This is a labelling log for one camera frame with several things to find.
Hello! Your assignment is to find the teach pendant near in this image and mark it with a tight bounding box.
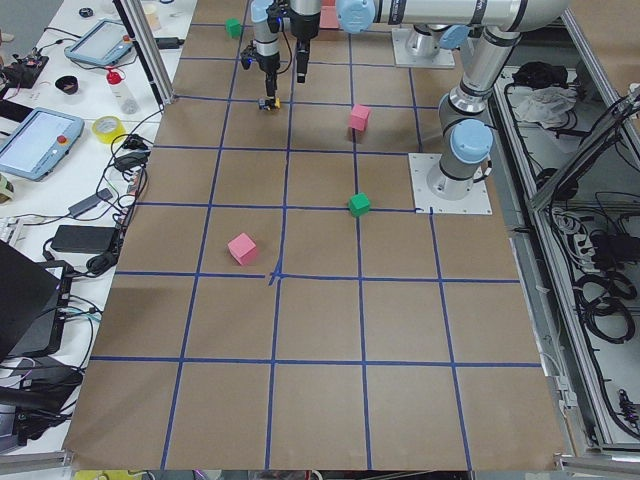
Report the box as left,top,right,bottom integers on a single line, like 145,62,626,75
1,108,85,181

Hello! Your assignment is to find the aluminium frame post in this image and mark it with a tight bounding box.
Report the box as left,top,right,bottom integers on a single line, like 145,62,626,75
112,0,175,108

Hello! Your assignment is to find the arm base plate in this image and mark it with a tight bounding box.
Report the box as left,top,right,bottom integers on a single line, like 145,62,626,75
408,153,492,215
392,25,455,69

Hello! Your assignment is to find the yellow tape roll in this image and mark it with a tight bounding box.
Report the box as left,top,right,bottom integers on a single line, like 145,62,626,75
91,115,127,144

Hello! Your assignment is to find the black bowl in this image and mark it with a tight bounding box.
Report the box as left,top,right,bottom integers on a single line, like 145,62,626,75
54,75,79,95

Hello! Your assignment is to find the teach pendant far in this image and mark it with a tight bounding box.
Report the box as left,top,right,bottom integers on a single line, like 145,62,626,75
64,19,133,67

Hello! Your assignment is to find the black power adapter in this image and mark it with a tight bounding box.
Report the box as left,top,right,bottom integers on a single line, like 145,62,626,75
51,225,118,254

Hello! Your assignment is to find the pink plastic bin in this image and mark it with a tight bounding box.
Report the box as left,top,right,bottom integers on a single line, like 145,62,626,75
320,5,340,30

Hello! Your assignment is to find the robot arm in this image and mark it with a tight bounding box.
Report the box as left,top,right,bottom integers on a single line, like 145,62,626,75
335,0,568,201
247,0,293,110

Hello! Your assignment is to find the teach pendant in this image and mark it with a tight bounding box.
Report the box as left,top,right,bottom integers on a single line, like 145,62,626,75
64,19,133,67
1,108,85,181

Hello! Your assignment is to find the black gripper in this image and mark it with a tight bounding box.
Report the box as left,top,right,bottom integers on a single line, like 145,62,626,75
296,39,311,83
256,51,280,100

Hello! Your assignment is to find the squeeze bottle red cap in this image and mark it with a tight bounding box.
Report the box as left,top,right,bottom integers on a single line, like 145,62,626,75
106,68,139,115

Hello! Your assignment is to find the green cube near base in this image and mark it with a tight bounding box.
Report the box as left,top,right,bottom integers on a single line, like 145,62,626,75
348,192,371,218

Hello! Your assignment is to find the pink cube far corner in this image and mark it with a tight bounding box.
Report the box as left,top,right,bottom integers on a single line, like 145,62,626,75
227,233,259,266

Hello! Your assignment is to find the green cube far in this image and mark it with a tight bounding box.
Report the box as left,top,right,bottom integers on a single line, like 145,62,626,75
225,18,243,39

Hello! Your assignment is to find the pink cube centre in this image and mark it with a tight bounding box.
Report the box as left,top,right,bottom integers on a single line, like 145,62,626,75
348,104,371,132

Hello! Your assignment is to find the yellow push button switch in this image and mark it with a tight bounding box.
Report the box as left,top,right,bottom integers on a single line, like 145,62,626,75
258,97,281,111

